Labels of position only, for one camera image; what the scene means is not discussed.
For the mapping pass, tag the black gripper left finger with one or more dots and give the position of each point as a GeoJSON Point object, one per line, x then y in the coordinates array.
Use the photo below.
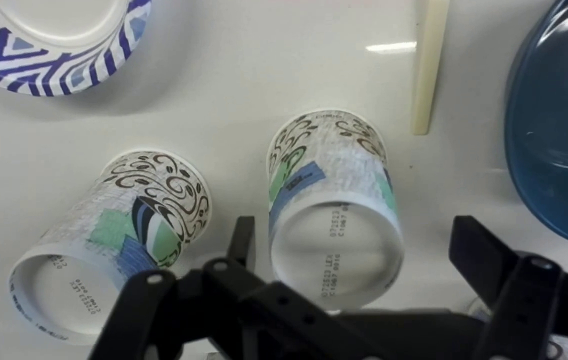
{"type": "Point", "coordinates": [141, 313]}

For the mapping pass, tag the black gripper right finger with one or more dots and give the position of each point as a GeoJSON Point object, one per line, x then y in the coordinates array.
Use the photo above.
{"type": "Point", "coordinates": [517, 300]}

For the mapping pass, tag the patterned paper cup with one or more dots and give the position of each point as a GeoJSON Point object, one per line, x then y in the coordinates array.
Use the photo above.
{"type": "Point", "coordinates": [331, 173]}
{"type": "Point", "coordinates": [96, 247]}

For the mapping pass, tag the dark blue bowl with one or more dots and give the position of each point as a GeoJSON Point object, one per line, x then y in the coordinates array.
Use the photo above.
{"type": "Point", "coordinates": [557, 121]}

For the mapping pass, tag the cream yellow flat stick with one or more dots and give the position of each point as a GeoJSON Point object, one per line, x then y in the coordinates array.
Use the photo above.
{"type": "Point", "coordinates": [431, 67]}

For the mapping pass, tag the blue white patterned paper bowl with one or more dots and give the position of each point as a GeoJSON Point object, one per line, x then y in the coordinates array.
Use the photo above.
{"type": "Point", "coordinates": [45, 67]}

